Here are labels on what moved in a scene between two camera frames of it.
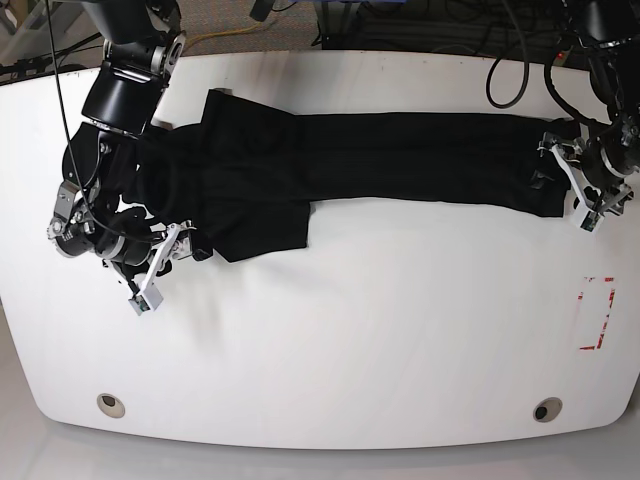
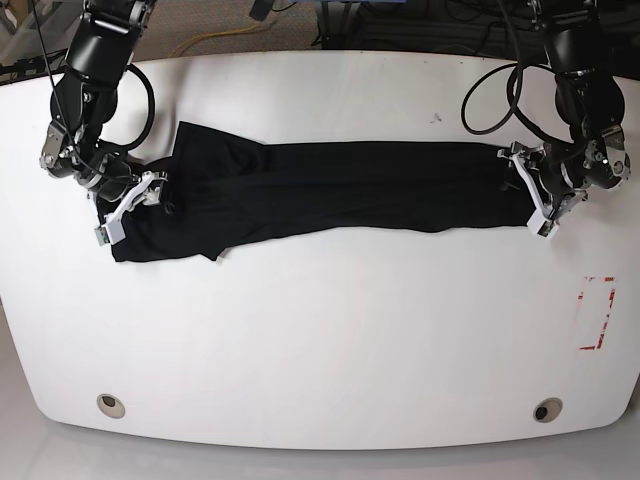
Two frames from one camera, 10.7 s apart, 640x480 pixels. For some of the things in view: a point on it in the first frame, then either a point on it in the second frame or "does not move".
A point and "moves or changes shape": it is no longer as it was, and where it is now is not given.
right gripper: (608, 197) to (555, 195)
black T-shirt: (239, 179) moves or changes shape
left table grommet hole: (110, 405) does not move
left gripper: (143, 276) to (115, 199)
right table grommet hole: (547, 409) does not move
